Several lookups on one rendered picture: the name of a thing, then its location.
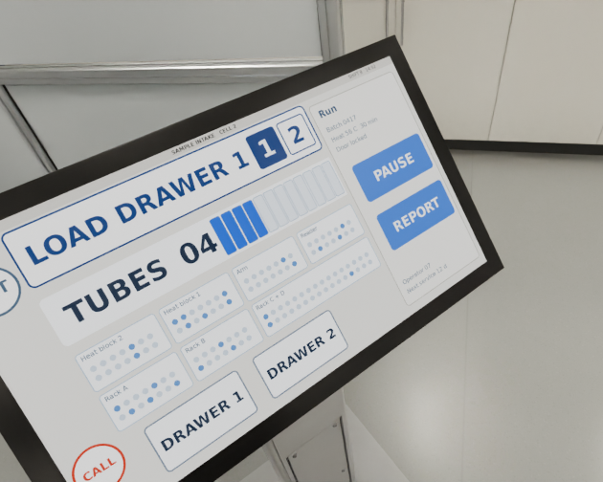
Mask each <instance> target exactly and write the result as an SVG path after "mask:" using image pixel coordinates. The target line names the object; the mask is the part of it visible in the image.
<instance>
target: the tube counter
mask: <svg viewBox="0 0 603 482"><path fill-rule="evenodd" d="M345 195H347V193H346V190H345V188H344V186H343V184H342V182H341V180H340V178H339V176H338V174H337V172H336V170H335V168H334V166H333V164H332V162H331V161H330V159H329V157H328V158H326V159H324V160H322V161H320V162H318V163H316V164H313V165H311V166H309V167H308V168H306V169H304V170H302V171H300V172H298V173H296V174H294V175H292V176H290V177H288V178H286V179H284V180H282V181H280V182H278V183H276V184H274V185H272V186H269V187H267V188H265V189H263V190H262V191H260V192H258V193H256V194H254V195H252V196H250V197H248V198H246V199H244V200H242V201H240V202H238V203H236V204H234V205H232V206H230V207H228V208H225V209H223V210H221V211H219V212H217V213H216V214H214V215H212V216H210V217H207V218H205V219H203V220H201V221H199V222H197V223H195V224H193V225H191V226H189V227H187V228H185V229H183V230H180V231H178V232H176V233H174V234H173V235H171V236H169V237H168V238H167V239H168V241H169V243H170V245H171V246H172V247H173V249H174V251H175V253H176V254H177V256H178V258H179V260H180V262H181V263H182V265H183V267H184V269H185V271H186V272H187V274H188V276H189V278H190V279H193V278H194V277H196V276H198V275H200V274H202V273H203V272H205V271H207V270H209V269H211V268H213V267H214V266H216V265H218V264H220V263H222V262H224V261H225V260H227V259H229V258H231V257H233V256H235V255H236V254H238V253H240V252H243V251H245V250H246V249H248V248H250V247H252V246H254V245H255V244H256V243H258V242H260V241H262V240H264V239H266V238H267V237H269V236H271V235H273V234H275V233H277V232H278V231H280V230H283V229H285V228H287V227H288V226H290V225H292V224H294V223H296V222H298V221H299V220H301V219H302V218H304V217H306V216H308V215H309V214H311V213H313V212H315V211H317V210H319V209H321V208H323V207H325V206H327V205H329V204H331V203H332V202H334V201H336V200H338V199H340V198H342V197H343V196H345Z"/></svg>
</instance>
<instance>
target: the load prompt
mask: <svg viewBox="0 0 603 482"><path fill-rule="evenodd" d="M323 149H324V146H323V144H322V142H321V140H320V138H319V136H318V134H317V132H316V130H315V128H314V126H313V124H312V122H311V120H310V118H309V117H308V115H307V113H306V111H305V109H304V107H303V105H302V104H300V105H298V106H295V107H293V108H291V109H288V110H286V111H284V112H281V113H279V114H277V115H275V116H273V117H271V118H269V119H266V120H263V121H260V122H258V123H256V124H253V125H251V126H249V127H246V128H244V129H242V130H240V131H237V132H235V133H233V134H231V135H229V136H227V137H224V138H222V139H220V140H217V141H215V142H212V143H209V144H207V145H205V146H202V147H200V148H198V149H195V150H193V151H191V152H189V153H187V154H185V155H182V156H180V157H178V158H176V159H173V160H171V161H169V162H166V163H164V164H160V165H158V166H156V167H153V168H151V169H150V170H148V171H145V172H143V173H141V174H138V175H136V176H134V177H131V178H129V179H127V180H124V181H122V182H120V183H118V184H115V185H113V186H110V187H108V188H106V189H103V190H101V191H99V192H96V193H94V194H92V195H90V196H87V197H85V198H83V199H80V200H78V201H76V202H74V203H72V204H70V205H67V206H65V207H63V208H59V209H57V210H55V211H52V212H50V213H48V214H45V215H43V216H41V217H38V218H36V219H34V220H32V221H30V222H28V223H26V224H23V225H21V226H19V227H16V228H14V229H12V230H8V231H6V232H3V233H1V234H0V241H1V243H2V244H3V246H4V248H5V249H6V251H7V253H8V254H9V256H10V258H11V260H12V262H13V263H14V265H15V267H16V268H17V270H18V271H19V272H20V274H21V276H22V277H23V279H24V281H25V282H26V284H27V285H28V287H29V289H30V290H31V291H33V290H35V289H37V288H39V287H41V286H43V285H45V284H47V283H49V282H52V281H54V280H56V279H58V278H60V277H62V276H64V275H66V274H68V273H70V272H72V271H74V270H76V269H78V268H80V267H82V266H84V265H86V264H88V263H91V262H93V261H95V260H97V259H99V258H101V257H103V256H105V255H107V254H109V253H111V252H113V251H115V250H117V249H119V248H121V247H123V246H125V245H128V244H130V243H132V242H134V241H136V240H138V239H140V238H142V237H144V236H146V235H148V234H150V233H152V232H154V231H156V230H158V229H160V228H162V227H165V226H167V225H169V224H171V223H173V222H175V221H177V220H179V219H181V218H183V217H185V216H187V215H189V214H191V213H193V212H195V211H197V210H199V209H201V208H204V207H206V206H208V205H210V204H212V203H214V202H216V201H218V200H220V199H222V198H224V197H226V196H228V195H230V194H232V193H234V192H236V191H238V190H241V189H242V188H244V187H246V186H249V185H251V184H253V183H255V182H257V181H259V180H261V179H263V178H265V177H267V176H269V175H271V174H273V173H275V172H277V171H280V170H282V169H284V168H286V167H287V166H289V165H291V164H294V163H296V162H298V161H300V160H302V159H304V158H306V157H308V156H310V155H312V154H314V153H317V152H319V151H321V150H323Z"/></svg>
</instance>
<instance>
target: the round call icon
mask: <svg viewBox="0 0 603 482"><path fill-rule="evenodd" d="M59 465H60V466H61V468H62V469H63V471H64V472H65V474H66V476H67V477H68V479H69V480H70V482H126V481H127V480H128V479H130V478H131V477H133V476H134V475H136V474H137V473H136V471H135V469H134V468H133V466H132V464H131V463H130V461H129V459H128V458H127V456H126V454H125V453H124V451H123V449H122V447H121V445H120V444H119V442H118V440H117V439H116V437H115V435H114V434H113V432H112V431H110V432H108V433H107V434H105V435H104V436H102V437H101V438H100V439H98V440H97V441H95V442H94V443H92V444H91V445H89V446H87V447H86V448H84V449H82V450H80V451H79V452H77V453H76V454H74V455H73V456H71V457H69V458H68V459H66V460H65V461H63V462H62V463H60V464H59Z"/></svg>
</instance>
